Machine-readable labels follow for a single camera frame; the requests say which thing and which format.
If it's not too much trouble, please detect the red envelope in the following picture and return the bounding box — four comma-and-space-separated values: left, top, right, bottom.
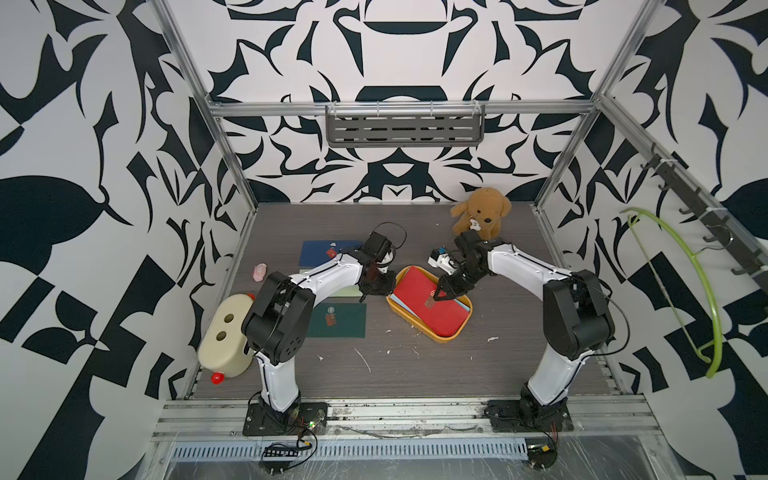
391, 266, 471, 338

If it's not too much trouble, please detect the yellow plastic storage box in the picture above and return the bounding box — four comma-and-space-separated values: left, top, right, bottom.
385, 265, 475, 344

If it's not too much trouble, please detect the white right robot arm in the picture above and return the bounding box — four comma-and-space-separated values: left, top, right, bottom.
428, 230, 615, 417

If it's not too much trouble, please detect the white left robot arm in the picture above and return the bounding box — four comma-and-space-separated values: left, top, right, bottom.
241, 231, 397, 415

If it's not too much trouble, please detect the light green envelope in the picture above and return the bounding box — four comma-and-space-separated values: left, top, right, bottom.
331, 285, 362, 298

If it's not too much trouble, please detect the brown plush dog toy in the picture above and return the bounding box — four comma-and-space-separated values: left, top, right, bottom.
450, 188, 512, 241

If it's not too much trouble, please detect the dark blue envelope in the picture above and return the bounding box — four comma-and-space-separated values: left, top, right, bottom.
298, 240, 362, 269

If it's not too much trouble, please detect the dark green envelope left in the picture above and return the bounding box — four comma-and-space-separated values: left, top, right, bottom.
307, 302, 367, 338

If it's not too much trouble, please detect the small pink toy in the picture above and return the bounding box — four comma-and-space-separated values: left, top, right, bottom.
252, 263, 268, 283

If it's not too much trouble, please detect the grey perforated metal shelf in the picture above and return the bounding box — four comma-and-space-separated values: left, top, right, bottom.
325, 101, 485, 148

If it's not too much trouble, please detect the small circuit board right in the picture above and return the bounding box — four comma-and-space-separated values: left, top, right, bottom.
527, 443, 558, 471

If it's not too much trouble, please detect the green hoop hanger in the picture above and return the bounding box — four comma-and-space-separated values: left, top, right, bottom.
620, 206, 725, 380

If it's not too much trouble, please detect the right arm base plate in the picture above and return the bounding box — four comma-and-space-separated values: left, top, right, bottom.
484, 397, 574, 434

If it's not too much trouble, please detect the white slotted cable duct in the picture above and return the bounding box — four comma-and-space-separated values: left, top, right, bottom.
170, 437, 528, 462

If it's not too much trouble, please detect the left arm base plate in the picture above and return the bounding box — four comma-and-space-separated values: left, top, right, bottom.
242, 397, 329, 437

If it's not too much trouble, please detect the black connector block with cables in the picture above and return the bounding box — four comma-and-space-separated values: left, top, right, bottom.
259, 431, 319, 475

